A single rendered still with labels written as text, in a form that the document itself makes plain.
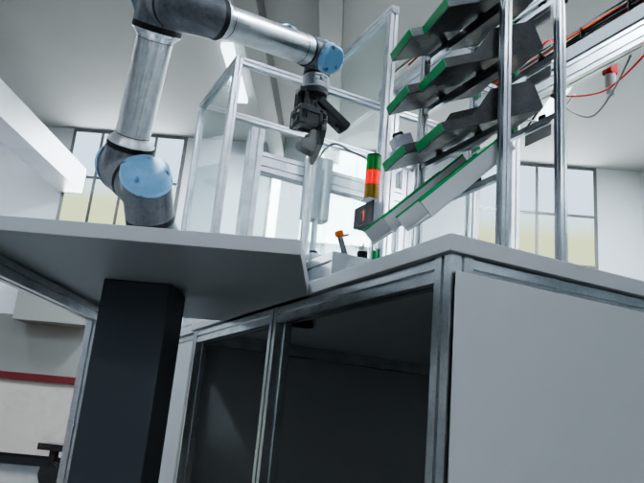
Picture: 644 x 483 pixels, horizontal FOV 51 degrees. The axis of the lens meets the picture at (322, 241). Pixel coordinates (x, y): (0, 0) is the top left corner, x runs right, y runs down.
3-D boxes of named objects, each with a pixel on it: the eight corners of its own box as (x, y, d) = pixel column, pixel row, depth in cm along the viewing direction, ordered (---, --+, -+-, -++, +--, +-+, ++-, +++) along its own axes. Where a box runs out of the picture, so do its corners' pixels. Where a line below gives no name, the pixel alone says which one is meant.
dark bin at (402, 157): (405, 153, 160) (395, 126, 161) (384, 172, 172) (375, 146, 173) (500, 130, 169) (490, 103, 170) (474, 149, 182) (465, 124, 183)
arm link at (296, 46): (185, -23, 136) (354, 41, 169) (162, -31, 144) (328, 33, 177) (170, 33, 139) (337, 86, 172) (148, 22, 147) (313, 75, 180)
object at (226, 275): (-83, 222, 121) (-80, 208, 122) (90, 309, 208) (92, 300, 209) (300, 255, 118) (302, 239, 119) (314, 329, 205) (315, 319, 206)
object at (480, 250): (449, 249, 107) (450, 232, 107) (190, 331, 237) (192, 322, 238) (913, 360, 165) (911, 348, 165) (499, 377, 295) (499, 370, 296)
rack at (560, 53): (499, 281, 137) (506, -48, 158) (402, 303, 169) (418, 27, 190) (575, 298, 145) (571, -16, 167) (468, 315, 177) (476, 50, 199)
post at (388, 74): (371, 291, 207) (391, 11, 234) (366, 292, 209) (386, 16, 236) (379, 292, 208) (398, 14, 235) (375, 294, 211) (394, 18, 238)
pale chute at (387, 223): (393, 232, 154) (381, 217, 154) (373, 244, 166) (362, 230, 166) (473, 168, 164) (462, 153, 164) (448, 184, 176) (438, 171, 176)
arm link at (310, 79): (322, 87, 191) (334, 76, 184) (320, 102, 190) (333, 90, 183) (298, 80, 188) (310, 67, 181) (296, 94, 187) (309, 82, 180)
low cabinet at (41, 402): (167, 462, 781) (176, 394, 803) (109, 473, 580) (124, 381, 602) (18, 448, 788) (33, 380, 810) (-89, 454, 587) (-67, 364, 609)
